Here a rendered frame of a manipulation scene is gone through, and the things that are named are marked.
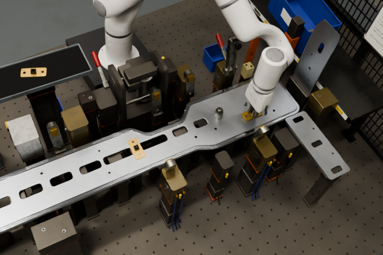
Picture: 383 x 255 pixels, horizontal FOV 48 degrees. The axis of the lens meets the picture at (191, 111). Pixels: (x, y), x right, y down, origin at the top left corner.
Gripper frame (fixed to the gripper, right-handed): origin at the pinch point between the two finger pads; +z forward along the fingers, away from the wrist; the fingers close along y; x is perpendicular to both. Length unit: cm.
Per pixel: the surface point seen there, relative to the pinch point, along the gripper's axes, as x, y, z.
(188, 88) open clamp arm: -18.5, -19.1, -0.4
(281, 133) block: 6.6, 11.2, 5.2
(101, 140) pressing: -57, -13, 3
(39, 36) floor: -50, -170, 103
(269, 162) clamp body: -5.4, 20.1, 3.8
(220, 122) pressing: -13.2, -1.9, 3.1
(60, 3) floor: -25, -198, 104
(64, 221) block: -78, 11, 0
